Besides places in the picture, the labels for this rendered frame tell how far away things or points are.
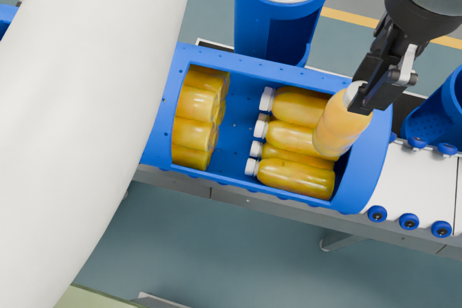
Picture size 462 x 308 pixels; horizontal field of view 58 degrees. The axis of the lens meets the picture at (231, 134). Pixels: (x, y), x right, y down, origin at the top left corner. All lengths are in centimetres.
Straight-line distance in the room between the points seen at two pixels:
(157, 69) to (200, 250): 182
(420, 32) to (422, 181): 77
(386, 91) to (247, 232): 156
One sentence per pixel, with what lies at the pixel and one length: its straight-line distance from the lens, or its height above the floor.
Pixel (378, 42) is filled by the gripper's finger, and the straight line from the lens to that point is 53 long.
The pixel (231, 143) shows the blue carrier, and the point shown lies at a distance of 104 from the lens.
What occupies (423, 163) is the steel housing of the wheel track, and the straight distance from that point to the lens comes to 117.
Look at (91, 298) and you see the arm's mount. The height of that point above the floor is 107.
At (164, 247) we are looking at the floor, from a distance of 198.
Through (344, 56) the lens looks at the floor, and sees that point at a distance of 234.
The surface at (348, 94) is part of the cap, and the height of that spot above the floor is 144.
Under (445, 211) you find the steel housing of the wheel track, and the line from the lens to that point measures 116.
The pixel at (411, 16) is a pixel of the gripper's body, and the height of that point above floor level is 165.
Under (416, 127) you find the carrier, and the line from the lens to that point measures 209.
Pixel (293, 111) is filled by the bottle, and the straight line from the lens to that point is 89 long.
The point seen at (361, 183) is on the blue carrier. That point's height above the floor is 119.
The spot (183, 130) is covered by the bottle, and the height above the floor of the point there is 113.
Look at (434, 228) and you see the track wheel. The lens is 109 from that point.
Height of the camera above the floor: 195
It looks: 70 degrees down
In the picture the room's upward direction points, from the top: 1 degrees counter-clockwise
